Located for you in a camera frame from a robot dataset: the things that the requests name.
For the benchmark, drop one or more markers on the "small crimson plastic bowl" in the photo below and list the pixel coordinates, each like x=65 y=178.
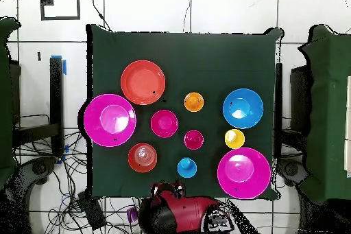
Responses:
x=164 y=123

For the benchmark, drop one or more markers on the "yellow plastic cup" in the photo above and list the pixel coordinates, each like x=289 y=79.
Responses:
x=234 y=139

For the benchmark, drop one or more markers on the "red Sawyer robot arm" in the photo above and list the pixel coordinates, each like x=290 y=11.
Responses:
x=186 y=212

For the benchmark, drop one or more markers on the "black square floor frame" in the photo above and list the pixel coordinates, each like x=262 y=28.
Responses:
x=60 y=18

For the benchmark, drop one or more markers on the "large pink plastic bowl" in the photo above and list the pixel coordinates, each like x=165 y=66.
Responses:
x=96 y=124
x=244 y=184

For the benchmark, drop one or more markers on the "dark green tablecloth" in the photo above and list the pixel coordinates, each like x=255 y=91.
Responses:
x=208 y=58

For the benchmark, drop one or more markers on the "office chair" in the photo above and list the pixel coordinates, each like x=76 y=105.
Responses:
x=38 y=168
x=292 y=171

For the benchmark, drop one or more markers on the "black metal stand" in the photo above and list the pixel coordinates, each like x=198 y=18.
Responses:
x=56 y=94

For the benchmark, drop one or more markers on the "small orange plastic bowl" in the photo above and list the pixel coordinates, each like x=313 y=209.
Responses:
x=142 y=158

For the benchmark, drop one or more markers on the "green cloth covered table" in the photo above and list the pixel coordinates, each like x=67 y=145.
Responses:
x=329 y=107
x=5 y=94

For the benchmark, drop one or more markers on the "black power brick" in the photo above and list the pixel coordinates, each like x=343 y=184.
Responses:
x=92 y=212

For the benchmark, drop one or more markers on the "large shallow orange bowl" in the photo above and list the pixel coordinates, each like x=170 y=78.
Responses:
x=142 y=82

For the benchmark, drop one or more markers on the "crimson plastic cup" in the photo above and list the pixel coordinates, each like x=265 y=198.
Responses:
x=194 y=140

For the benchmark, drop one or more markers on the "blue plastic bowl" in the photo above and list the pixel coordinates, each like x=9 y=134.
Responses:
x=246 y=99

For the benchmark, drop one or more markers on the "blue plastic cup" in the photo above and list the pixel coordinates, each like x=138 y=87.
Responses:
x=187 y=168

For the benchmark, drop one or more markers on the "orange plastic cup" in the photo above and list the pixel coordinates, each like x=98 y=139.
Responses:
x=194 y=102

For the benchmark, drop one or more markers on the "black metal post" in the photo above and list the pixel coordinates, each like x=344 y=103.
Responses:
x=278 y=102

